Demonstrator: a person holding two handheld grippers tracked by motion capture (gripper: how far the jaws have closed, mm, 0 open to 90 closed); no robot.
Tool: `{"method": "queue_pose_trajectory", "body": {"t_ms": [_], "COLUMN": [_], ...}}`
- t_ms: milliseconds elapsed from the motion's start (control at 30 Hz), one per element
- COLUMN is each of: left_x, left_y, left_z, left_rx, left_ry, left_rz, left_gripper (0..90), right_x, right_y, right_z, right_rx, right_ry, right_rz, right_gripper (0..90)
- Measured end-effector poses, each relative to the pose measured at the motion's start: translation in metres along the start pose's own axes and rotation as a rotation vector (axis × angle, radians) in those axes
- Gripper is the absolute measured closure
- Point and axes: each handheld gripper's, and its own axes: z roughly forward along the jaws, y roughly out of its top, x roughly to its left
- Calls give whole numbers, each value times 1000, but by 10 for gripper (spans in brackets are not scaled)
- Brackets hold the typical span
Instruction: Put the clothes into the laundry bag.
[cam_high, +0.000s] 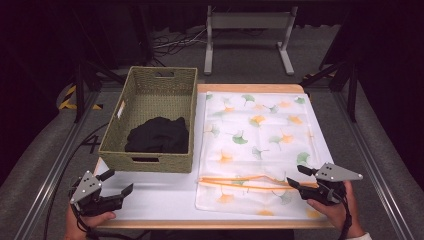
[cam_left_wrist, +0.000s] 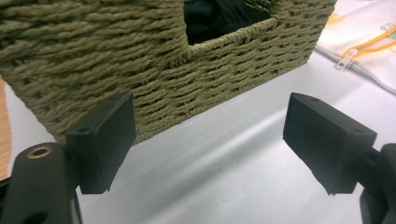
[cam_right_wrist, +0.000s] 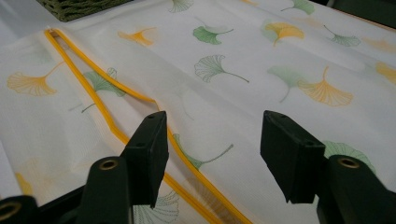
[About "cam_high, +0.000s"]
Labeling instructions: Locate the black floor cable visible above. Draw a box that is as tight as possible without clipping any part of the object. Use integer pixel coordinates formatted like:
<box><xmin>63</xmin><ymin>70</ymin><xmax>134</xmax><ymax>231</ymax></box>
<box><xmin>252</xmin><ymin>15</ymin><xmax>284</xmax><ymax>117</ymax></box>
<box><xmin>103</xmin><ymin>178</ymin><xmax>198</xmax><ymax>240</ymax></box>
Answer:
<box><xmin>43</xmin><ymin>122</ymin><xmax>110</xmax><ymax>240</ymax></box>

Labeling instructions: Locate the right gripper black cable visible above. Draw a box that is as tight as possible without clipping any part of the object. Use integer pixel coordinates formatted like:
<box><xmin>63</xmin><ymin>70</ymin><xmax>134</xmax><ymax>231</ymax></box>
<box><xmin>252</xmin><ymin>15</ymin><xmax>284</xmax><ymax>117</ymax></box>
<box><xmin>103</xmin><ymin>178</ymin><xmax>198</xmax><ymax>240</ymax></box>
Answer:
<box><xmin>334</xmin><ymin>188</ymin><xmax>353</xmax><ymax>240</ymax></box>

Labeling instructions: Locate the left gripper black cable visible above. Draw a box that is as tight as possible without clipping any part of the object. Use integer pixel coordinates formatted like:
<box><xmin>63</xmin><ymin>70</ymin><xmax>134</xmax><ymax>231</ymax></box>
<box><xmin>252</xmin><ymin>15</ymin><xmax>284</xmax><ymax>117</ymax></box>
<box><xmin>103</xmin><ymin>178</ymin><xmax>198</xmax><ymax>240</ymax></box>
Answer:
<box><xmin>70</xmin><ymin>199</ymin><xmax>152</xmax><ymax>240</ymax></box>

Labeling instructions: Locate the yellow black hazard tape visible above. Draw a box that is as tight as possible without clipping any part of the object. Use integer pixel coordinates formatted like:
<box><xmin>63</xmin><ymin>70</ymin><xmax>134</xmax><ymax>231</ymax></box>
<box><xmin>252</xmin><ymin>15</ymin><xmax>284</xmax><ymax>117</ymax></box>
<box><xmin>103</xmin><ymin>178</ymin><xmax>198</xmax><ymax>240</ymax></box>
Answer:
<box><xmin>58</xmin><ymin>84</ymin><xmax>103</xmax><ymax>111</ymax></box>

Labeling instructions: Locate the bundle of floor cables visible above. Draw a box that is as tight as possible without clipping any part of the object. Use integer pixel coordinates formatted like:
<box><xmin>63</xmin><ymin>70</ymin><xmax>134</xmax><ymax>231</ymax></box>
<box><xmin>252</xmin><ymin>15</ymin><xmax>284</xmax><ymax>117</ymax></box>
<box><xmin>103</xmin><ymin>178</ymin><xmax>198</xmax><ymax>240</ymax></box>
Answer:
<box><xmin>151</xmin><ymin>28</ymin><xmax>209</xmax><ymax>57</ymax></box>

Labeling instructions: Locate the white board with wooden edge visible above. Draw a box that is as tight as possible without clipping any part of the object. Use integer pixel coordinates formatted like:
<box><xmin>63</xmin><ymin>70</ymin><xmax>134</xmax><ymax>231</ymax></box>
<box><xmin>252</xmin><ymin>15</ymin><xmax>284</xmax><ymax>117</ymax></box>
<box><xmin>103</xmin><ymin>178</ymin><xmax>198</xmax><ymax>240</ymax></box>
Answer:
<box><xmin>94</xmin><ymin>92</ymin><xmax>334</xmax><ymax>222</ymax></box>

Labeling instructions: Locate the person's left hand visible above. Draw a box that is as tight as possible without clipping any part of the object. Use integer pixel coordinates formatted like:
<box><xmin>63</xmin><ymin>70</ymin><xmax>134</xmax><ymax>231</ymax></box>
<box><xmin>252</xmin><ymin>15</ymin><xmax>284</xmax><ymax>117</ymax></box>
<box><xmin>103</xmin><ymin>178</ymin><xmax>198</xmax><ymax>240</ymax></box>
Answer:
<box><xmin>64</xmin><ymin>203</ymin><xmax>117</xmax><ymax>240</ymax></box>

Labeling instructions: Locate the white metal stand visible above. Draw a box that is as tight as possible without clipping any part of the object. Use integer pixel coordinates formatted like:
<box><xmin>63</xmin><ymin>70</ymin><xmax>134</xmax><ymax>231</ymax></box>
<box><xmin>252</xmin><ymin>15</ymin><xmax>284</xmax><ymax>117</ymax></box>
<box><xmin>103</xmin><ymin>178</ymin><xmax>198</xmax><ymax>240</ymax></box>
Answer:
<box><xmin>203</xmin><ymin>4</ymin><xmax>299</xmax><ymax>76</ymax></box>

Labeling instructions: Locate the leaf print mesh laundry bag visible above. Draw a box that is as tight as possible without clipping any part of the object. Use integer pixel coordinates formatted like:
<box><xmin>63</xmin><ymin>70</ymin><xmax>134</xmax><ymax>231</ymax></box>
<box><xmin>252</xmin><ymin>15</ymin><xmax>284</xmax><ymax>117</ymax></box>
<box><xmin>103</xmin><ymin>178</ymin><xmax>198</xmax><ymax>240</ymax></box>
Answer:
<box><xmin>194</xmin><ymin>91</ymin><xmax>334</xmax><ymax>219</ymax></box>

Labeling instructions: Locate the black metal stand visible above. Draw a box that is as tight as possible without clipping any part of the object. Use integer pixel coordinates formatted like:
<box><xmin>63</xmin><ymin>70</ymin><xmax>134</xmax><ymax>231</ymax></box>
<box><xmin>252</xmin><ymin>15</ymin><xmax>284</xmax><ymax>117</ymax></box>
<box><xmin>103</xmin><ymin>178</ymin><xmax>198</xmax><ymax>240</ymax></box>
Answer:
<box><xmin>300</xmin><ymin>59</ymin><xmax>360</xmax><ymax>123</ymax></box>
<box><xmin>71</xmin><ymin>59</ymin><xmax>127</xmax><ymax>123</ymax></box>

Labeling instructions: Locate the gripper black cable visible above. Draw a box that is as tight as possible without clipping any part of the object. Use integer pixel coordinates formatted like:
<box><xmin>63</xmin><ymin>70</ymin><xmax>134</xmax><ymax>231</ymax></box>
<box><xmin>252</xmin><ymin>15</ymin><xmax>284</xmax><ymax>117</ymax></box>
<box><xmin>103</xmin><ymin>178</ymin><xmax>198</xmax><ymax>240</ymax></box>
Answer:
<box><xmin>334</xmin><ymin>188</ymin><xmax>353</xmax><ymax>240</ymax></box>
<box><xmin>70</xmin><ymin>199</ymin><xmax>152</xmax><ymax>240</ymax></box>

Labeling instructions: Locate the black cloth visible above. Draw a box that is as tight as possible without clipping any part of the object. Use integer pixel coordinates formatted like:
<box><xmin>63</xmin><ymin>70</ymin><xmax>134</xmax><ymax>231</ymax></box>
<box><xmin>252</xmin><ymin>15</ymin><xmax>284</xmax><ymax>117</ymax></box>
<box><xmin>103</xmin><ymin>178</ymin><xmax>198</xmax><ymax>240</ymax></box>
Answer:
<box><xmin>124</xmin><ymin>116</ymin><xmax>190</xmax><ymax>155</ymax></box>

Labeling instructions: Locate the green woven basket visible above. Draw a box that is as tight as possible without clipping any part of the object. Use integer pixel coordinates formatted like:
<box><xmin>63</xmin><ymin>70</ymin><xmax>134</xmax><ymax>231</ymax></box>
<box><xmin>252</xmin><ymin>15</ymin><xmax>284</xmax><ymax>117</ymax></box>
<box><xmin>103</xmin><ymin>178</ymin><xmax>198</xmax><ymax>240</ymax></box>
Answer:
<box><xmin>98</xmin><ymin>65</ymin><xmax>199</xmax><ymax>174</ymax></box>

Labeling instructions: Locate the person's right hand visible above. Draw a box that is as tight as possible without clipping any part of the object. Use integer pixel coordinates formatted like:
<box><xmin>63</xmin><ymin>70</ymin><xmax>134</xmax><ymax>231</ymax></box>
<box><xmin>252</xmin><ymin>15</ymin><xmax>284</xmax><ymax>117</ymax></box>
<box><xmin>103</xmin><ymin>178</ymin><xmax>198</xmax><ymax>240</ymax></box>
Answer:
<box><xmin>306</xmin><ymin>180</ymin><xmax>366</xmax><ymax>239</ymax></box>

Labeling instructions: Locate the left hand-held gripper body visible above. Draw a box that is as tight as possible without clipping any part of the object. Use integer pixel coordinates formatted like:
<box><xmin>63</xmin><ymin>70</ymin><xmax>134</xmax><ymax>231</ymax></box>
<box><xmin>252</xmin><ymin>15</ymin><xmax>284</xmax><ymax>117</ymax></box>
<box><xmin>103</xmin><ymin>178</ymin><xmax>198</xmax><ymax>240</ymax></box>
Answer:
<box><xmin>69</xmin><ymin>169</ymin><xmax>126</xmax><ymax>217</ymax></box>

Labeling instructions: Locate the person's dark clothing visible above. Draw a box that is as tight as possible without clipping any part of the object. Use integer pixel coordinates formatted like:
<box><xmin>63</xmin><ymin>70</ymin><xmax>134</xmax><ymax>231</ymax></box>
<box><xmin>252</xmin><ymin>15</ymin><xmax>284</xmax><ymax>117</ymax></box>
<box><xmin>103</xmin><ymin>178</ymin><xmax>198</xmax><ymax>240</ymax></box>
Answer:
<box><xmin>149</xmin><ymin>229</ymin><xmax>295</xmax><ymax>240</ymax></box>

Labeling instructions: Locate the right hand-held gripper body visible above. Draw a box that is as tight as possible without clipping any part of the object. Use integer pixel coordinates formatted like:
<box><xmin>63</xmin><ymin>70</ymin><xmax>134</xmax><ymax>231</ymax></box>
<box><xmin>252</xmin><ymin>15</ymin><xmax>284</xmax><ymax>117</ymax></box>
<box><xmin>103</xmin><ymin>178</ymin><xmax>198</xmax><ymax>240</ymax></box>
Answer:
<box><xmin>299</xmin><ymin>162</ymin><xmax>364</xmax><ymax>206</ymax></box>

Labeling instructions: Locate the aluminium floor rail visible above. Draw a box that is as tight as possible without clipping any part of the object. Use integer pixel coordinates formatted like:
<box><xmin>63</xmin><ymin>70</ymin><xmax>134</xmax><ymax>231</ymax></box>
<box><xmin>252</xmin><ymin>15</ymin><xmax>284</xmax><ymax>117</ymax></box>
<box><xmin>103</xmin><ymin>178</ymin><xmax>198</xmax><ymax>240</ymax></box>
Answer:
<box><xmin>14</xmin><ymin>89</ymin><xmax>101</xmax><ymax>240</ymax></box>
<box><xmin>333</xmin><ymin>91</ymin><xmax>414</xmax><ymax>240</ymax></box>

